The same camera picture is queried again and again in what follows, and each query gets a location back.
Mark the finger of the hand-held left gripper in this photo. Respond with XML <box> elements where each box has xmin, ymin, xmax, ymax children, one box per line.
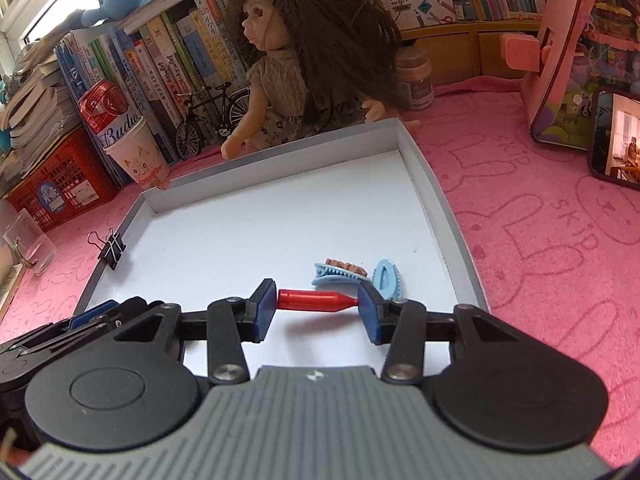
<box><xmin>15</xmin><ymin>316</ymin><xmax>121</xmax><ymax>361</ymax></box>
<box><xmin>70</xmin><ymin>297</ymin><xmax>156</xmax><ymax>332</ymax></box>

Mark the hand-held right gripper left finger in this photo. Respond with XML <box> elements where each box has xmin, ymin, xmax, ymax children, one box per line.
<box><xmin>102</xmin><ymin>278</ymin><xmax>278</xmax><ymax>385</ymax></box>

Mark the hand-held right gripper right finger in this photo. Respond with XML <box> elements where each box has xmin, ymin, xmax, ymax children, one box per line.
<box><xmin>357</xmin><ymin>280</ymin><xmax>521</xmax><ymax>385</ymax></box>

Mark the light blue snap hair clip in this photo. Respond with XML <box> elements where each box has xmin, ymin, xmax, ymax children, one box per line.
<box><xmin>372</xmin><ymin>258</ymin><xmax>404</xmax><ymax>301</ymax></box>

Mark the blue claw hair clip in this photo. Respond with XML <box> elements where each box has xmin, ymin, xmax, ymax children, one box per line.
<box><xmin>313</xmin><ymin>257</ymin><xmax>373</xmax><ymax>291</ymax></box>

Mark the white cardboard box tray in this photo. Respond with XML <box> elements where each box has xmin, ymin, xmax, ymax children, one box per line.
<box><xmin>75</xmin><ymin>117</ymin><xmax>490</xmax><ymax>378</ymax></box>

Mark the small black binder clip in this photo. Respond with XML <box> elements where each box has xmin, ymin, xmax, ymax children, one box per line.
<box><xmin>87</xmin><ymin>229</ymin><xmax>127</xmax><ymax>270</ymax></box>

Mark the open book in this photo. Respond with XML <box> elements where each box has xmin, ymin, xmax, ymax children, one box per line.
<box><xmin>0</xmin><ymin>262</ymin><xmax>28</xmax><ymax>321</ymax></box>

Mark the clear glass mug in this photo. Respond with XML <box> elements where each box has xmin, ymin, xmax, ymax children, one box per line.
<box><xmin>1</xmin><ymin>208</ymin><xmax>57</xmax><ymax>277</ymax></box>

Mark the large red plastic basket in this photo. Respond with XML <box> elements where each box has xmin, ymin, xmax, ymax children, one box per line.
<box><xmin>5</xmin><ymin>125</ymin><xmax>118</xmax><ymax>233</ymax></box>

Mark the cat print paper cup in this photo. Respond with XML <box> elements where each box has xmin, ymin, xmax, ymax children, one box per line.
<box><xmin>103</xmin><ymin>116</ymin><xmax>171</xmax><ymax>190</ymax></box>

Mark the pink bunny print towel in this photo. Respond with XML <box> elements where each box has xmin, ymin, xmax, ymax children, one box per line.
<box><xmin>0</xmin><ymin>77</ymin><xmax>640</xmax><ymax>466</ymax></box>

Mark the black miniature bicycle model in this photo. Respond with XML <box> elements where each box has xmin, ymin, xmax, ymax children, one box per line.
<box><xmin>175</xmin><ymin>82</ymin><xmax>253</xmax><ymax>161</ymax></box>

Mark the red beer can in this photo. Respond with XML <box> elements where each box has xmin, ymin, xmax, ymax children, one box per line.
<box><xmin>77</xmin><ymin>79</ymin><xmax>143</xmax><ymax>148</ymax></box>

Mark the stack of flat books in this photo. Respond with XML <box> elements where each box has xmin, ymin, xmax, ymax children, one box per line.
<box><xmin>0</xmin><ymin>55</ymin><xmax>83</xmax><ymax>186</ymax></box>

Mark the brown-haired doll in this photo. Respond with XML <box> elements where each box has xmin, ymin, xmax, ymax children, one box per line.
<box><xmin>220</xmin><ymin>0</ymin><xmax>423</xmax><ymax>161</ymax></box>

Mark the plastic jar with brown lid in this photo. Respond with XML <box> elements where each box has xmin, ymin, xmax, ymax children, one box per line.
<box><xmin>397</xmin><ymin>47</ymin><xmax>435</xmax><ymax>111</ymax></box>

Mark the wooden drawer box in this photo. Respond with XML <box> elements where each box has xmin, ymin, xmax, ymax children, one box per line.
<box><xmin>400</xmin><ymin>19</ymin><xmax>543</xmax><ymax>88</ymax></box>

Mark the black smartphone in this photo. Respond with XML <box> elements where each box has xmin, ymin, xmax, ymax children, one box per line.
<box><xmin>586</xmin><ymin>86</ymin><xmax>640</xmax><ymax>188</ymax></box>

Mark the pink toy house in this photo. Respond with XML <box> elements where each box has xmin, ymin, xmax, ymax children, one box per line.
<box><xmin>500</xmin><ymin>0</ymin><xmax>640</xmax><ymax>151</ymax></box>

